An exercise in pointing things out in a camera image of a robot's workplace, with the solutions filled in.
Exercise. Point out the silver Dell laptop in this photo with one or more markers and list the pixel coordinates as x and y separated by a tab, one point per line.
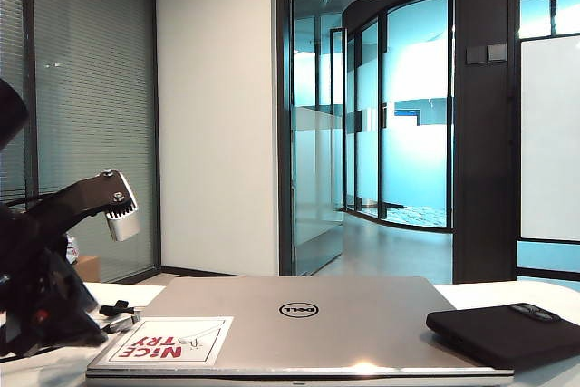
362	323

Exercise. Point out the closed brown cardboard box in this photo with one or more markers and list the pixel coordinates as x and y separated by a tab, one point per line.
88	269

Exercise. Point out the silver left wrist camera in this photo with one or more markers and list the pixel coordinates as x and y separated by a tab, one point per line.
122	224

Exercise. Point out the white sticker red print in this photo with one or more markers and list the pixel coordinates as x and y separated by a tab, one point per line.
208	353

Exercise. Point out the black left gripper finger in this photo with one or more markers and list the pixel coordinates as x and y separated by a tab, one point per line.
84	319

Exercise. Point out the narrow grey window blind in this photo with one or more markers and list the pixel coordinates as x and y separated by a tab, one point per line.
11	20

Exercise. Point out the grey wall switch panel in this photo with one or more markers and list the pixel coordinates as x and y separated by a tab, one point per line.
497	53

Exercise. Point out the black framed glass door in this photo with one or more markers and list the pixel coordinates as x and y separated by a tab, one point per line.
317	156

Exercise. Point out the white frosted glass panel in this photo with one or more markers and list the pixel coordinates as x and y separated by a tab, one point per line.
550	133

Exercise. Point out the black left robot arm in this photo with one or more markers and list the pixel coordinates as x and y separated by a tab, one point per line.
11	110

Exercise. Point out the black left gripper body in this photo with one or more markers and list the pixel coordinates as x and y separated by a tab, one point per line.
27	269

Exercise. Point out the black phone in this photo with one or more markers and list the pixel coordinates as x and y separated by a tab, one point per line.
498	332

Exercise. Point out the dark wall switch panel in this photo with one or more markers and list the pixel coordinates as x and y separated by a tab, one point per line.
476	55

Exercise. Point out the curved glass partition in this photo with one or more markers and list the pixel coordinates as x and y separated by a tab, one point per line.
408	156

